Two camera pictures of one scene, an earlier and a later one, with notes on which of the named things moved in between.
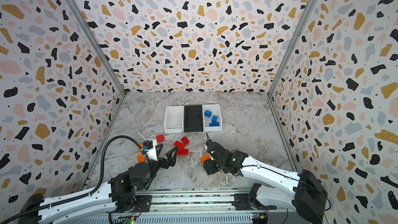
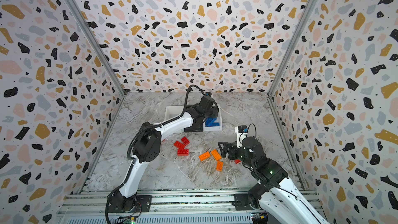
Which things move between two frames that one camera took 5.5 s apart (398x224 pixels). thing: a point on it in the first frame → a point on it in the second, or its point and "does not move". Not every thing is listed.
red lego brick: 185,140 does not move
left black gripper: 172,160 → 215,109
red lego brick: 183,152 does not move
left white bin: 174,120 does not move
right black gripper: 212,154 → 230,151
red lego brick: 180,145 does not move
